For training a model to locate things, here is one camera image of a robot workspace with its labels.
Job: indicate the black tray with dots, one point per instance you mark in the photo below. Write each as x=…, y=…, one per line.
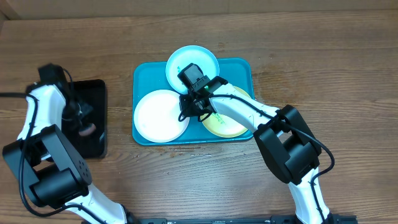
x=93, y=92

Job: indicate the yellow-green plate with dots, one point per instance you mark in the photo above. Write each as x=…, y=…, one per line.
x=223, y=126

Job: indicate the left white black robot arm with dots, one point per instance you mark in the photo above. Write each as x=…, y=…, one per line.
x=49, y=170

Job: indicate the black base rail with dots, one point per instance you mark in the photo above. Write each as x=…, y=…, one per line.
x=275, y=219

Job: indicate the light blue plate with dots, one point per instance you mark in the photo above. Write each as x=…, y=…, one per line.
x=182, y=57

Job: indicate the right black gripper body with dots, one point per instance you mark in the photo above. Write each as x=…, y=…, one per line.
x=193, y=109

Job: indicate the white plate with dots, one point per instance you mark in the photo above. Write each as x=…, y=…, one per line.
x=157, y=116

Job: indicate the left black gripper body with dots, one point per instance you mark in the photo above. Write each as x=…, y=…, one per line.
x=75, y=111

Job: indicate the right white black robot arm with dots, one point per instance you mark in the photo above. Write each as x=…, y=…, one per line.
x=286, y=143

